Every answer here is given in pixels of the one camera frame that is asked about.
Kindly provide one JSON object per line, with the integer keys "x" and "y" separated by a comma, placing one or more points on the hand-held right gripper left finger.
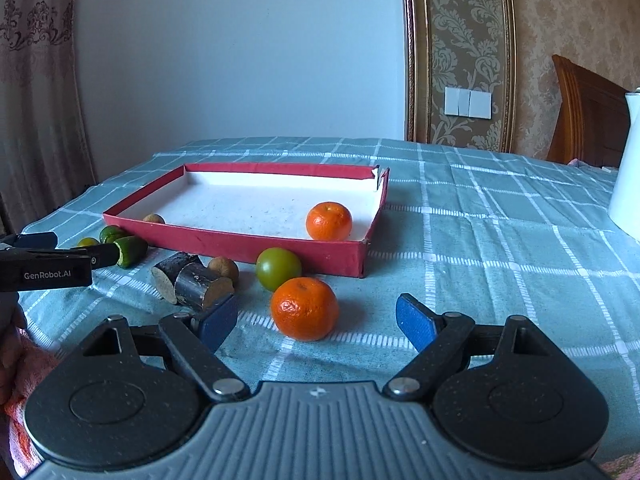
{"x": 220, "y": 322}

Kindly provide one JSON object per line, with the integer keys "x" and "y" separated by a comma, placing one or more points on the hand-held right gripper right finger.
{"x": 415, "y": 322}

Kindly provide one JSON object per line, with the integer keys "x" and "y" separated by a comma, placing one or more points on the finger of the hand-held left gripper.
{"x": 35, "y": 241}
{"x": 100, "y": 256}

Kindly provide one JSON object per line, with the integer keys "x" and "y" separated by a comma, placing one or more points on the small green cucumbers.
{"x": 134, "y": 251}

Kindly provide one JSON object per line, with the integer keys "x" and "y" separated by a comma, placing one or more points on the dark sugarcane piece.
{"x": 167, "y": 272}
{"x": 200, "y": 282}

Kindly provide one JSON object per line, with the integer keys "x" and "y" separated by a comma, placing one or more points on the orange mandarin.
{"x": 304, "y": 310}
{"x": 328, "y": 221}

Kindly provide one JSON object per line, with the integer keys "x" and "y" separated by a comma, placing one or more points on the red cardboard box tray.
{"x": 240, "y": 200}

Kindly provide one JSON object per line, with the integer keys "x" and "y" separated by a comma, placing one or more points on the small green citrus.
{"x": 111, "y": 234}
{"x": 89, "y": 242}

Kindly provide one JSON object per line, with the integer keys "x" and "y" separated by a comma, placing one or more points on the small brown round fruit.
{"x": 224, "y": 268}
{"x": 154, "y": 219}

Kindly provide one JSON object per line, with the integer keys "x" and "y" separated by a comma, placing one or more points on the large green tangerine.
{"x": 277, "y": 269}

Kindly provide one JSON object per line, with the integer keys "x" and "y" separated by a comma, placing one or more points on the teal checked bed sheet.
{"x": 475, "y": 260}

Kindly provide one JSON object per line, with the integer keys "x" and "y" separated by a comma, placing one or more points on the beige patterned curtain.
{"x": 35, "y": 110}

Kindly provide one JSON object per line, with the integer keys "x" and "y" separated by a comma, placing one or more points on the white jug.
{"x": 627, "y": 185}

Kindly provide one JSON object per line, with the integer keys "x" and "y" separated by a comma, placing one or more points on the wooden headboard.
{"x": 585, "y": 115}

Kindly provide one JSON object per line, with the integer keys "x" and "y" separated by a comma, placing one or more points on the white wall switch panel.
{"x": 467, "y": 102}

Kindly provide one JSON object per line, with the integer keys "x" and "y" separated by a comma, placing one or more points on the gold decorative wall frame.
{"x": 412, "y": 60}

